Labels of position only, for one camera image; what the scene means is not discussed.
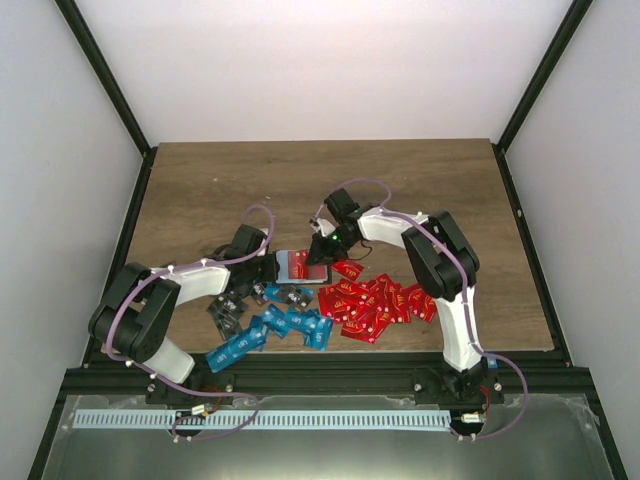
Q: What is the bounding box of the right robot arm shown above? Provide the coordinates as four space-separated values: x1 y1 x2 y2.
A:
308 188 486 403

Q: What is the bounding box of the black aluminium frame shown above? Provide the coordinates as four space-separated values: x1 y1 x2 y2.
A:
29 1 627 479

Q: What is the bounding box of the black card holder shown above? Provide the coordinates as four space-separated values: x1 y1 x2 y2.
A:
275 250 332 285

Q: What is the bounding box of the black VIP card pile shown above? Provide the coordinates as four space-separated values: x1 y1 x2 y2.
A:
206 282 267 341

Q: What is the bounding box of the red VIP card 839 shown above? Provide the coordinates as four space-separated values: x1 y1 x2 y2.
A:
286 250 329 283

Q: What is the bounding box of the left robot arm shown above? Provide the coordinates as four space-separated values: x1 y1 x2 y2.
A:
88 224 277 404

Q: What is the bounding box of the lone black VIP card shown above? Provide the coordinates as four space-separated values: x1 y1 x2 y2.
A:
157 261 176 271

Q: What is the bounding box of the white slotted cable duct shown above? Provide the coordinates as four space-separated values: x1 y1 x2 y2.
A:
72 409 451 432

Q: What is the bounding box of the red VIP card pile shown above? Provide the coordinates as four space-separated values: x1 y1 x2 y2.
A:
317 260 437 344

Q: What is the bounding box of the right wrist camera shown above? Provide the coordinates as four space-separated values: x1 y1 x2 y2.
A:
309 217 335 237

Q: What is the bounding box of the blue VIP card pile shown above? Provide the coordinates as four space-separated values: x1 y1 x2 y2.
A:
205 284 334 373

